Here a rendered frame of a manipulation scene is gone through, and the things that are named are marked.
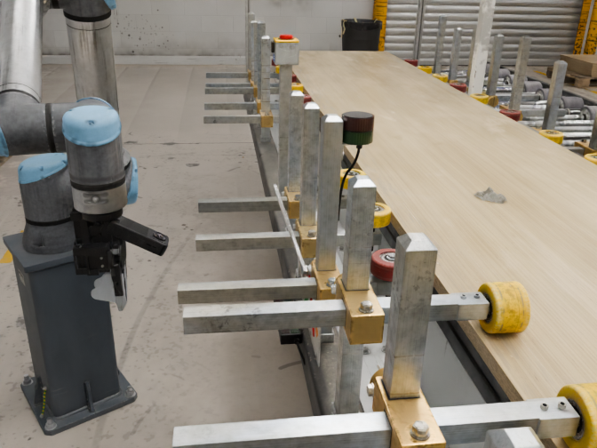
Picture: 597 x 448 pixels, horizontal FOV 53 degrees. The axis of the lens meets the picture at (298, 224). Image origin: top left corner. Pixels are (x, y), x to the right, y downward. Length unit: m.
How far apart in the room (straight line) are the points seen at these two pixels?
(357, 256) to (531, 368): 0.30
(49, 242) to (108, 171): 0.93
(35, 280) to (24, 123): 0.87
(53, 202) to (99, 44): 0.51
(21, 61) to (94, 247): 0.41
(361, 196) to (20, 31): 0.83
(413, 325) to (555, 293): 0.53
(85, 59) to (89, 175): 0.69
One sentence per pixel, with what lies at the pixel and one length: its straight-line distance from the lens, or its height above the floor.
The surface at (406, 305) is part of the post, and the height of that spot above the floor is 1.10.
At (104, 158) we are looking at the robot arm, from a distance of 1.04.
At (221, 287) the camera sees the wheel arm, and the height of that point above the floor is 0.86.
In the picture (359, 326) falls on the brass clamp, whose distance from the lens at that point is 0.88.
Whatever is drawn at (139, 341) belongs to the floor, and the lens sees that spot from 2.56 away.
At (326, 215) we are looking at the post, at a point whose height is 0.99.
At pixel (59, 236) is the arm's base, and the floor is 0.65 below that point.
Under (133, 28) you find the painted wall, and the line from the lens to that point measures 9.14.
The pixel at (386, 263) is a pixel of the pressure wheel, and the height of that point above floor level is 0.91.
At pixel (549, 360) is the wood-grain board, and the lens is 0.98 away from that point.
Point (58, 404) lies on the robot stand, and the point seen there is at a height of 0.08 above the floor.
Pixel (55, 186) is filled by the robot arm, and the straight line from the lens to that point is 1.90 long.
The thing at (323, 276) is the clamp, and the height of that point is 0.87.
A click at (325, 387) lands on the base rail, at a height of 0.70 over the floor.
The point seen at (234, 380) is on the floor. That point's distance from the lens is 2.31.
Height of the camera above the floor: 1.44
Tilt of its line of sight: 24 degrees down
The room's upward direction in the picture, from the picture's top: 1 degrees clockwise
